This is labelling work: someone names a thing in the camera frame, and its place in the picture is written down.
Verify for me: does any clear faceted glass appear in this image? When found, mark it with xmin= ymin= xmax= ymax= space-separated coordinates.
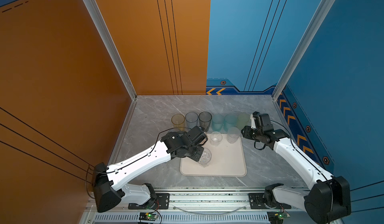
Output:
xmin=198 ymin=148 xmax=212 ymax=168

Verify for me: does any clear small glass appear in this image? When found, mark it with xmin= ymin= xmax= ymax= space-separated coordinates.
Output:
xmin=210 ymin=132 xmax=223 ymax=147

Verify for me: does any clear dimpled cup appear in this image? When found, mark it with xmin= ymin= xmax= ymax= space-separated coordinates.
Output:
xmin=227 ymin=127 xmax=241 ymax=144

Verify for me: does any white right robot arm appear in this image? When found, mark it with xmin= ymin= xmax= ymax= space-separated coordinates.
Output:
xmin=241 ymin=111 xmax=352 ymax=224

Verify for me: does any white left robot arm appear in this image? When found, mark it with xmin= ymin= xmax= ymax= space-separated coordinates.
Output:
xmin=92 ymin=127 xmax=208 ymax=213

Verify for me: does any white rectangular tray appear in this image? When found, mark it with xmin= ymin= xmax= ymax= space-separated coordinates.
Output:
xmin=180 ymin=134 xmax=247 ymax=177

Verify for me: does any light green tall cup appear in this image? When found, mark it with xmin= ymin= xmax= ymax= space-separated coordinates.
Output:
xmin=237 ymin=113 xmax=251 ymax=131

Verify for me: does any blue-grey tall plastic cup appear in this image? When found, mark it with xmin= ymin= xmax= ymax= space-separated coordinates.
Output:
xmin=185 ymin=111 xmax=199 ymax=130

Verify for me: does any yellow tall plastic cup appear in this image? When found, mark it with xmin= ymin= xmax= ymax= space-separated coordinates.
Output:
xmin=171 ymin=114 xmax=186 ymax=131

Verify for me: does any dark grey tall cup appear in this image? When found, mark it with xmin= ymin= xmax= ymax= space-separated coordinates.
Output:
xmin=199 ymin=111 xmax=212 ymax=132

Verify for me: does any teal tall cup right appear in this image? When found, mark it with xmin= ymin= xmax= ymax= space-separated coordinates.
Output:
xmin=224 ymin=114 xmax=238 ymax=132

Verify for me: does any teal tall cup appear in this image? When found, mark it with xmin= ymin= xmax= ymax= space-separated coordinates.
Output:
xmin=224 ymin=114 xmax=238 ymax=132
xmin=212 ymin=114 xmax=225 ymax=132

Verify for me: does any teal tall cup left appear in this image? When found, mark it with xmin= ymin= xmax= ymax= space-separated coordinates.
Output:
xmin=212 ymin=114 xmax=225 ymax=132

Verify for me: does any left green circuit board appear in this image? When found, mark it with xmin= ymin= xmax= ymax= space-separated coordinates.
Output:
xmin=138 ymin=212 xmax=160 ymax=224

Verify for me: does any green circuit board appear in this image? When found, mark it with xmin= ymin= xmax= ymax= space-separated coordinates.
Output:
xmin=138 ymin=212 xmax=160 ymax=224
xmin=267 ymin=212 xmax=291 ymax=224

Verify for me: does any right green circuit board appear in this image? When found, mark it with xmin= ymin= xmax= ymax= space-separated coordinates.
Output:
xmin=267 ymin=212 xmax=291 ymax=224

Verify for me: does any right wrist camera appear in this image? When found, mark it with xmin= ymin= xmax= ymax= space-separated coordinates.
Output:
xmin=251 ymin=111 xmax=259 ymax=129

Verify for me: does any aluminium frame rail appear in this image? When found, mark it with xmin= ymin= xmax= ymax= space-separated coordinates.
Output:
xmin=85 ymin=188 xmax=337 ymax=213

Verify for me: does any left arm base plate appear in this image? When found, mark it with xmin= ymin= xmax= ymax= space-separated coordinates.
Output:
xmin=128 ymin=193 xmax=170 ymax=210

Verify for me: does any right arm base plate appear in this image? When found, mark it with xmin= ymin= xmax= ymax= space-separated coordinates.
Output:
xmin=248 ymin=193 xmax=269 ymax=210

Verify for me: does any right aluminium corner post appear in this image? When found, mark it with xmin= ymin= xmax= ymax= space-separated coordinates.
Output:
xmin=272 ymin=0 xmax=336 ymax=101

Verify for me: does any aluminium corner post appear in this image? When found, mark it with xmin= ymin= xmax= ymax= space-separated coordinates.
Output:
xmin=82 ymin=0 xmax=137 ymax=101
xmin=272 ymin=0 xmax=336 ymax=101

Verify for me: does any left aluminium corner post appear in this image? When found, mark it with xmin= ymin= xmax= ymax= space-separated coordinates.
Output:
xmin=82 ymin=0 xmax=137 ymax=101

